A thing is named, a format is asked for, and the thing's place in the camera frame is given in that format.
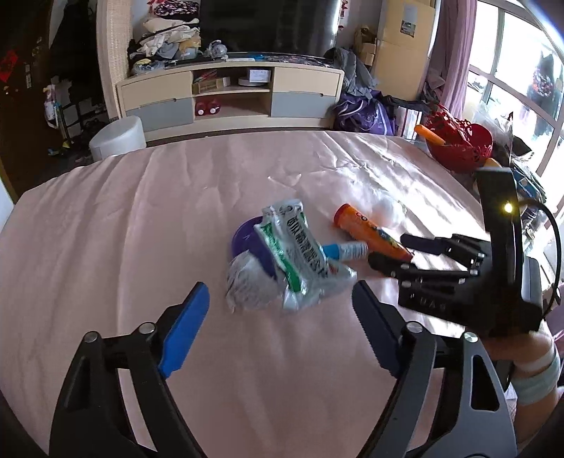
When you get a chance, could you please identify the black flat television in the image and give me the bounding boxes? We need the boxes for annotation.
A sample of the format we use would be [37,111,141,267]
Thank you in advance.
[196,0,343,56]

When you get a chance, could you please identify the person's right forearm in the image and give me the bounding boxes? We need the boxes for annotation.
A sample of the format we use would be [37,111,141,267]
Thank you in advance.
[507,328,564,446]

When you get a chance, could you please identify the orange stick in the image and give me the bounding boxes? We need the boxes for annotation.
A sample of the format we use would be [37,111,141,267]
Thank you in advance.
[414,124,447,146]

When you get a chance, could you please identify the red openwork basket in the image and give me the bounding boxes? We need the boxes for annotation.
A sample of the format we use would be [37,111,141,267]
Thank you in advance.
[425,105,494,173]

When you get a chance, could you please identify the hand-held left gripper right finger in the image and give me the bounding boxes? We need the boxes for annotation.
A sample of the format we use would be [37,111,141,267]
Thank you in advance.
[352,280,517,458]

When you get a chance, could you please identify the large window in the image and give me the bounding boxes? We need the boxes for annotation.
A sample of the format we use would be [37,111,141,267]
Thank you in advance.
[465,0,564,151]

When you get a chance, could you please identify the blue white small tube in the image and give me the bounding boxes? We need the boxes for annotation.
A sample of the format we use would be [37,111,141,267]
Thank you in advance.
[321,241,369,262]

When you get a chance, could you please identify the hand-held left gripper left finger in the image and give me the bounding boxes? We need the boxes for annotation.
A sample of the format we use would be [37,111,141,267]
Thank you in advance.
[48,282,210,458]

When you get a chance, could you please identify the pink curtain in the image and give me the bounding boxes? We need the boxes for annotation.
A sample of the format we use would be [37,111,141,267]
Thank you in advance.
[425,0,479,105]

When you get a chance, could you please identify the purple bag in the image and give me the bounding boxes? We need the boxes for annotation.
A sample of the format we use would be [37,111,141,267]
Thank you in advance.
[332,90,397,137]

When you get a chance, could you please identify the pink satin tablecloth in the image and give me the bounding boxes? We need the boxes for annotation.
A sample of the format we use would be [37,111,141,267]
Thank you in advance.
[0,130,532,458]

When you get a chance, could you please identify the green white plastic bag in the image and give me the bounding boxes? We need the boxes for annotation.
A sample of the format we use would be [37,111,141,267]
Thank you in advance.
[258,199,358,311]

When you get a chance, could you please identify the white round stool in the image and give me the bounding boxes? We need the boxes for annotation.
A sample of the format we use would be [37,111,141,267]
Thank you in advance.
[89,117,147,162]

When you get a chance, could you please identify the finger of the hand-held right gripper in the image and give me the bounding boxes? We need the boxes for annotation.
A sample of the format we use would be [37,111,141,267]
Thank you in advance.
[368,252,481,287]
[399,233,491,268]

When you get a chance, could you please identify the black cable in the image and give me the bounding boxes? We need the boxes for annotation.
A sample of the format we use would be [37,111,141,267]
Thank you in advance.
[522,200,564,315]

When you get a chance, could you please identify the open cardboard box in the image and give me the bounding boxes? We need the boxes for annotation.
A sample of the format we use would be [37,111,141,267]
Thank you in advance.
[354,26,378,67]

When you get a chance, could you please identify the pile of clothes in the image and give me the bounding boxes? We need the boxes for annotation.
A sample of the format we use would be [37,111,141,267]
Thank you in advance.
[128,0,203,76]

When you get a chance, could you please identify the beige grey television cabinet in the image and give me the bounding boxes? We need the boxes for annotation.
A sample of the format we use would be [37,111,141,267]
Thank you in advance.
[115,57,345,142]

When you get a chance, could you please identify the cardboard wrapped standing air conditioner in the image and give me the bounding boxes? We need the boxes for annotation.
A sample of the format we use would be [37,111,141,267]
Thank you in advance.
[372,0,442,103]

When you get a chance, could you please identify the red diamond door sign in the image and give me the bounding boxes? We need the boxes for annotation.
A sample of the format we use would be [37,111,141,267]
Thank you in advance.
[0,50,21,82]

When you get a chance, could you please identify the grey clothes heap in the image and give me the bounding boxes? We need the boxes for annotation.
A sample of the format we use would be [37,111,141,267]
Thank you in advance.
[324,46,380,96]

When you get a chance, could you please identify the white cotton ball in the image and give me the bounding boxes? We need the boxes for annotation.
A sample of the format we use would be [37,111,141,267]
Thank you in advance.
[369,196,407,228]

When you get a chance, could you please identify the dark hanging coats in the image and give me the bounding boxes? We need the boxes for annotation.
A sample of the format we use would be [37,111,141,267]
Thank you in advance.
[48,0,105,120]

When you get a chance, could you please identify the orange snack tube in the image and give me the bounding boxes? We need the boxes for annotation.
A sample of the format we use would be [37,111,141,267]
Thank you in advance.
[333,203,415,262]

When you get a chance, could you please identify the pink hanging bag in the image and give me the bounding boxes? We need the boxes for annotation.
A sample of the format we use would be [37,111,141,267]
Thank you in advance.
[43,86,61,129]

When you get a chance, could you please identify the wicker folding screen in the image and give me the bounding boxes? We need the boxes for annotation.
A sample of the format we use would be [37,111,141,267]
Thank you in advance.
[96,0,134,120]

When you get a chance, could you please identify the crumpled clear plastic bag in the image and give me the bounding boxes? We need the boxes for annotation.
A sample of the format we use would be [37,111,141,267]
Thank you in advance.
[226,253,285,312]

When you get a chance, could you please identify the purple plastic lid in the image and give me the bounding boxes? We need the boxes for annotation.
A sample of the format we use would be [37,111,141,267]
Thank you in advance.
[231,217,279,279]

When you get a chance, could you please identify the clear plastic bags heap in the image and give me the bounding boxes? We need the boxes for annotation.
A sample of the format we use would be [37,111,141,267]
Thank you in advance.
[473,100,548,186]

